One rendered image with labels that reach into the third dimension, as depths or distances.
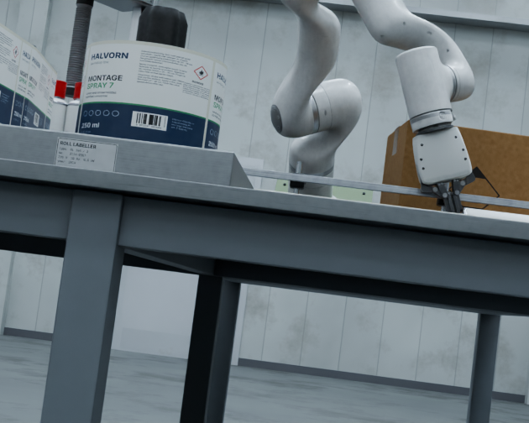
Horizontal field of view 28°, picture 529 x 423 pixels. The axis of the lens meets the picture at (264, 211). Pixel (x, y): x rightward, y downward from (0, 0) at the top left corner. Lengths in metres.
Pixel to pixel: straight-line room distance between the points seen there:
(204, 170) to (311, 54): 1.24
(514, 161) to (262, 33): 9.22
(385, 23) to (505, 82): 9.34
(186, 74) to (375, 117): 9.82
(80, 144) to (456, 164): 0.94
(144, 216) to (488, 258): 0.40
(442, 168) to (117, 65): 0.83
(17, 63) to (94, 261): 0.54
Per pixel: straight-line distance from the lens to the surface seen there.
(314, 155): 2.68
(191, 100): 1.42
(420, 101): 2.05
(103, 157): 1.30
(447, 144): 2.05
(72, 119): 2.10
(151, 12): 1.82
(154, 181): 1.21
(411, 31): 2.14
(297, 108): 2.55
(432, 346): 11.09
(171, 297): 11.06
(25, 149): 1.32
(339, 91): 2.62
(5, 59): 1.66
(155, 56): 1.42
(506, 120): 11.37
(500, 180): 2.27
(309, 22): 2.41
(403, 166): 2.22
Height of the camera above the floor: 0.71
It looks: 5 degrees up
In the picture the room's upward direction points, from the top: 7 degrees clockwise
